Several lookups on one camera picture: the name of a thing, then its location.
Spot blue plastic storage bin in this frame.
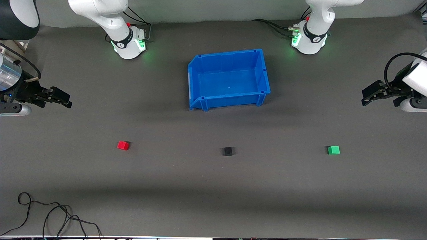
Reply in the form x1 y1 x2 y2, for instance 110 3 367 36
187 49 271 112

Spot black left arm base cables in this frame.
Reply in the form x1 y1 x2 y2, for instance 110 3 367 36
252 7 312 38

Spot beige box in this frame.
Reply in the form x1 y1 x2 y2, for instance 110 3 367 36
0 39 27 57

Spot black arm base cables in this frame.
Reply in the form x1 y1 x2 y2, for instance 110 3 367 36
105 6 153 43
252 7 312 38

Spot dark grey table mat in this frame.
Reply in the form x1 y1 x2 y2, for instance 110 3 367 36
0 12 427 238

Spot black right arm base cables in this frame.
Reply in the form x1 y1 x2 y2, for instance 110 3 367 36
105 6 153 43

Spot black right arm gripper cable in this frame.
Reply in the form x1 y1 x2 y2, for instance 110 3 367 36
0 43 41 80

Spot black left arm gripper cable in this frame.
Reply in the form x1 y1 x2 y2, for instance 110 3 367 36
384 53 427 88

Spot black arm gripper cable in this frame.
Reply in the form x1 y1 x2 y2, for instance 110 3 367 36
0 43 41 80
384 53 427 88

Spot thin black loose cable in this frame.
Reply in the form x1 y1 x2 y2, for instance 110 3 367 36
0 192 72 236
43 205 102 240

